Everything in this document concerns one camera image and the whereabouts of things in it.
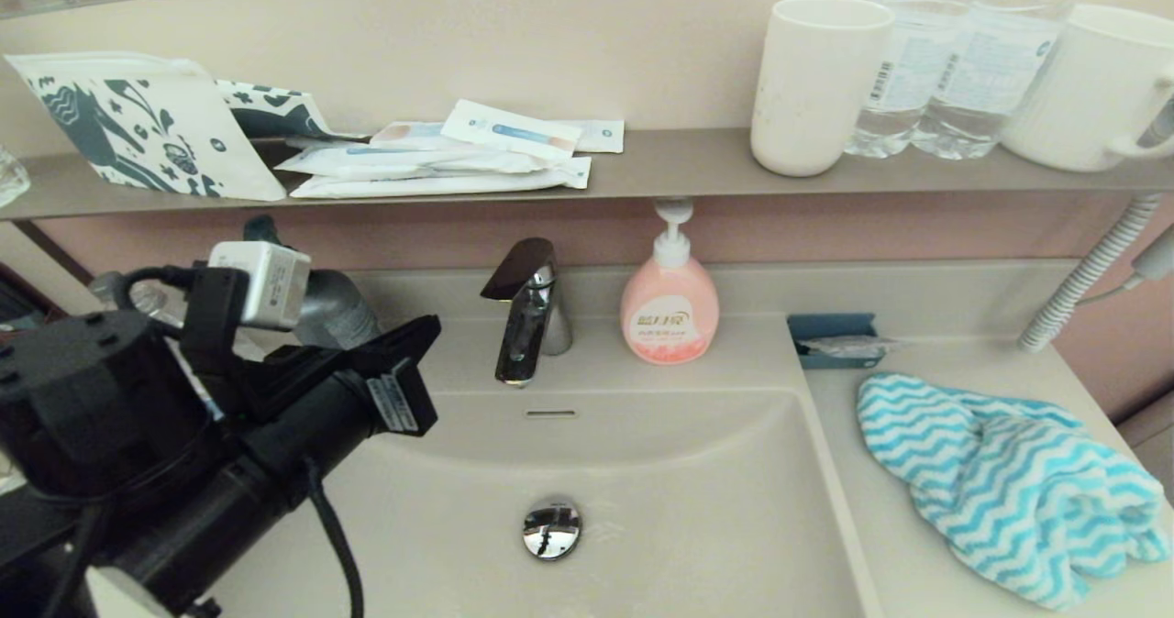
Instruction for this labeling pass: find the chrome sink faucet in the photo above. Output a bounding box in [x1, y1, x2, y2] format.
[481, 237, 574, 388]

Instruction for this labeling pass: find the turquoise white striped cloth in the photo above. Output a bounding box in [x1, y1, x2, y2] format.
[858, 372, 1173, 612]

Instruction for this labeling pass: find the beige sink basin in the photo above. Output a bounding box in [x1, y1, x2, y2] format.
[211, 384, 881, 618]

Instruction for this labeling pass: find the dark grey pump bottle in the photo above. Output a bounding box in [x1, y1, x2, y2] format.
[243, 215, 382, 351]

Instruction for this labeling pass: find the chrome drain stopper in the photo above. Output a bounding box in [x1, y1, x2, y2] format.
[523, 496, 583, 561]

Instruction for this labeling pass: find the long white plastic packet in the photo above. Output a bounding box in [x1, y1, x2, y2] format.
[289, 158, 593, 200]
[275, 141, 551, 179]

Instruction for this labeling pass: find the white sachet pinkish print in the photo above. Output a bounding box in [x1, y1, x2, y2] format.
[371, 121, 460, 151]

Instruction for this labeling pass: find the small white blue patterned pouch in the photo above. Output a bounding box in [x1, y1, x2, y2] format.
[216, 79, 368, 142]

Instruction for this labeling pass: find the large white blue patterned pouch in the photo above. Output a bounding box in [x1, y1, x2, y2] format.
[5, 50, 287, 203]

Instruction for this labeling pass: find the white sachet blue orange print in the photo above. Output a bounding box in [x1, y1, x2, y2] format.
[441, 99, 582, 160]

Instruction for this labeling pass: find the pink soap pump bottle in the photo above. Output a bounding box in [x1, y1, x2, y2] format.
[620, 198, 721, 366]

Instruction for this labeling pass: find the brown wooden furniture piece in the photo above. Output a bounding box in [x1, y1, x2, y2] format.
[0, 256, 93, 326]

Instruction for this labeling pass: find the small plain white sachet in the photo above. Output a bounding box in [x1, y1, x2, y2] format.
[550, 119, 626, 154]

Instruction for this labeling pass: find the blue soap tray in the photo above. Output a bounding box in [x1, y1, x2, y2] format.
[786, 313, 889, 371]

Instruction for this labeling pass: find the clear wrapped small packet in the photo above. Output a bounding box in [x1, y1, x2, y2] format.
[798, 336, 904, 359]

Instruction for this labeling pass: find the white plastic tumbler cup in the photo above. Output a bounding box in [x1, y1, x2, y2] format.
[750, 0, 895, 178]

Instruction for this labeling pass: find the white ribbed mug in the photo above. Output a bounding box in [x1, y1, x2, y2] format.
[1000, 4, 1174, 173]

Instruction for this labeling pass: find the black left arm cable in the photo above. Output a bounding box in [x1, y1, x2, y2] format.
[303, 458, 365, 618]

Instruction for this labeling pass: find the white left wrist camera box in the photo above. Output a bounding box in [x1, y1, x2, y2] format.
[209, 240, 313, 330]

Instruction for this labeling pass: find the black left camera cable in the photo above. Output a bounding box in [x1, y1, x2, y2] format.
[115, 265, 198, 312]

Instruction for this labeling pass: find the grey wall shelf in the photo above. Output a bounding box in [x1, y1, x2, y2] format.
[0, 127, 1174, 223]

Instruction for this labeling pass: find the grey corrugated hose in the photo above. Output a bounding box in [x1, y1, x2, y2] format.
[1018, 192, 1166, 353]

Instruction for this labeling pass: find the grey hair dryer handle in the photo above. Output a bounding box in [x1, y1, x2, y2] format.
[1133, 224, 1174, 281]

